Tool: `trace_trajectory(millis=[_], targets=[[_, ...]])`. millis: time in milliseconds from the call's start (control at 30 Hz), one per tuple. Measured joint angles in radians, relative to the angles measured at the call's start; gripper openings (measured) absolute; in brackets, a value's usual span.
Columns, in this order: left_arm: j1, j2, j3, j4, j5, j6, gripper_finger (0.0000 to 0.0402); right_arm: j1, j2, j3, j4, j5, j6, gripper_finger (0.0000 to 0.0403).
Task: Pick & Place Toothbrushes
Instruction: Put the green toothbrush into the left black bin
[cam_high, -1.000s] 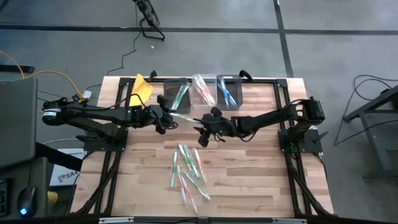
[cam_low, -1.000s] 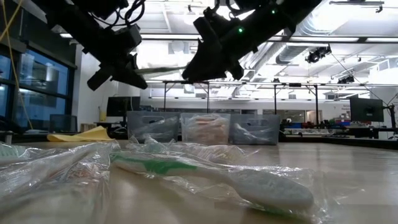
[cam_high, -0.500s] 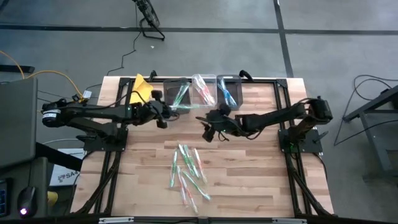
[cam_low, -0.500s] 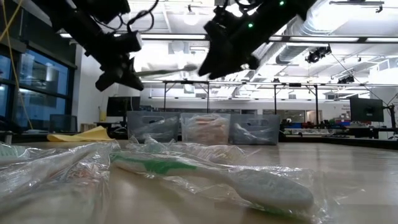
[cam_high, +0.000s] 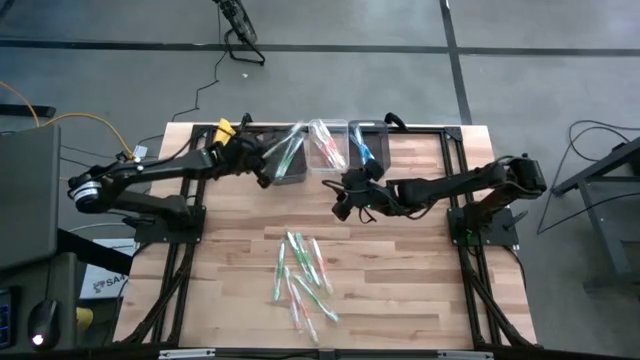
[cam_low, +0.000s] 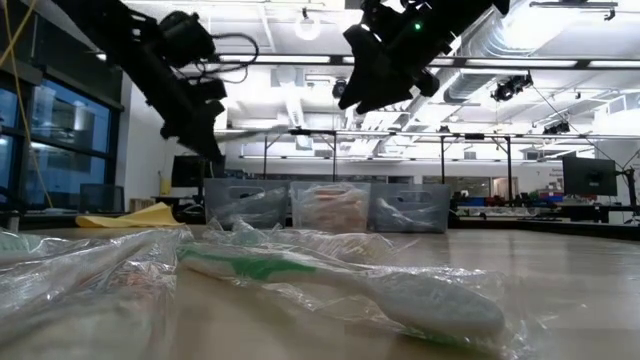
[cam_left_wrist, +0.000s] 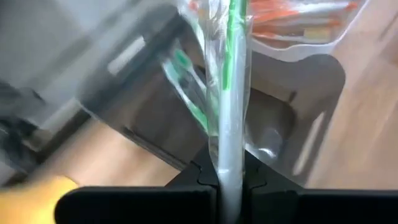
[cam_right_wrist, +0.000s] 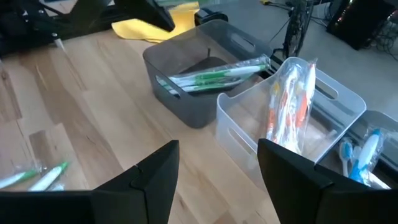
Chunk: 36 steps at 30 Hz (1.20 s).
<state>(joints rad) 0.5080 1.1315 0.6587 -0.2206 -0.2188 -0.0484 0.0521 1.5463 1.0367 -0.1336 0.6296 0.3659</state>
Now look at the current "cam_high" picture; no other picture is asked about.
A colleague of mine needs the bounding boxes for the blue toothbrush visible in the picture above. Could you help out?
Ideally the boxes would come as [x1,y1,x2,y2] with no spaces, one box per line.
[350,124,369,161]
[356,134,377,167]

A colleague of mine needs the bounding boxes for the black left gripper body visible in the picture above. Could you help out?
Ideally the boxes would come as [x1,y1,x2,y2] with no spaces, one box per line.
[217,133,266,181]

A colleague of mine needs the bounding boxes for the black display device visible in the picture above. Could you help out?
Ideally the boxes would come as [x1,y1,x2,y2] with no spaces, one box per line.
[0,287,16,351]

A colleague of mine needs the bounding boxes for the black side table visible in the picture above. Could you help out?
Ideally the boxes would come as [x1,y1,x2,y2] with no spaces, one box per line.
[549,134,640,294]

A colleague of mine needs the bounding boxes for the silver metal bracket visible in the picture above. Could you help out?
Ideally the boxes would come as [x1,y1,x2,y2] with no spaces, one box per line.
[437,349,495,360]
[158,348,217,360]

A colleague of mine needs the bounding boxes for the yellow cloth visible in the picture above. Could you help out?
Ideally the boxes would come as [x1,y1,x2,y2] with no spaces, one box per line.
[215,117,238,147]

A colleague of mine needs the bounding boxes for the white cardboard box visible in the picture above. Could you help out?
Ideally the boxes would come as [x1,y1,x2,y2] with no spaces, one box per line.
[78,237,137,300]

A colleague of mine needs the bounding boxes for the dark grey plastic bin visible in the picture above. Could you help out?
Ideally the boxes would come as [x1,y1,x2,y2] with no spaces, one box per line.
[262,119,308,187]

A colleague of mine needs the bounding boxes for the black flat bar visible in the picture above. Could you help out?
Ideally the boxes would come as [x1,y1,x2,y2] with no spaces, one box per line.
[0,103,58,119]

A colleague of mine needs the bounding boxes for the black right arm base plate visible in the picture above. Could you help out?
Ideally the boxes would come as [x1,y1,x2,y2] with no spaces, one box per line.
[447,205,521,247]

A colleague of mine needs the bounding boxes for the black floor fan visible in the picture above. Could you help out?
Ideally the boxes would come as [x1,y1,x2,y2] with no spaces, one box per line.
[212,0,267,67]

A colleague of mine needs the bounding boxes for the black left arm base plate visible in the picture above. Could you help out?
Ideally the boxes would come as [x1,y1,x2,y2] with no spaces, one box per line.
[133,219,206,245]

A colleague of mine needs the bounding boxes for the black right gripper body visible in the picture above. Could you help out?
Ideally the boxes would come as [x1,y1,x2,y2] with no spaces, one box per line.
[342,169,399,217]

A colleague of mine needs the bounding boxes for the clear plastic bin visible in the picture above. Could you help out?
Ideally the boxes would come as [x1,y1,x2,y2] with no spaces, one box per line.
[347,119,392,174]
[306,118,350,175]

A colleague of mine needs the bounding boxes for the right clear plastic bin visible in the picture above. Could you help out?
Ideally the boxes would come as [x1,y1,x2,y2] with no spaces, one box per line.
[347,119,392,174]

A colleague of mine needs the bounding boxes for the black floor cable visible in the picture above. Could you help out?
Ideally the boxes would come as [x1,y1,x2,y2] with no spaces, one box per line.
[559,118,640,169]
[536,191,640,236]

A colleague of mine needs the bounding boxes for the black fan cable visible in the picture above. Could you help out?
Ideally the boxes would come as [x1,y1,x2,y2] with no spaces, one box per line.
[171,4,231,123]

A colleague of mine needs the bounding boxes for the green toothbrush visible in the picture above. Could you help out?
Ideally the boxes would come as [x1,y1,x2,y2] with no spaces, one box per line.
[294,232,322,289]
[291,273,341,324]
[286,230,313,284]
[263,121,306,161]
[279,133,306,177]
[272,240,287,303]
[273,142,300,181]

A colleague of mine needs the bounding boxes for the orange toothbrush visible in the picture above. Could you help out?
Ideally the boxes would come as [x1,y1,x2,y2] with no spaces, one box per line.
[319,127,348,172]
[312,121,341,169]
[310,237,335,296]
[288,283,321,346]
[282,266,305,332]

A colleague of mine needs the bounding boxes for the yellow extension cable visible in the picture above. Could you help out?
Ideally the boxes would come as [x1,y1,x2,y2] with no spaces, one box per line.
[0,80,137,182]

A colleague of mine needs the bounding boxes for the black computer mouse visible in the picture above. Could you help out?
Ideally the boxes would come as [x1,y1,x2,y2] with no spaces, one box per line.
[27,298,61,352]

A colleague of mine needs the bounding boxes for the yellow small object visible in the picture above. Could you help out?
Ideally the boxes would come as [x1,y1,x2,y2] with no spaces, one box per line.
[75,306,95,334]

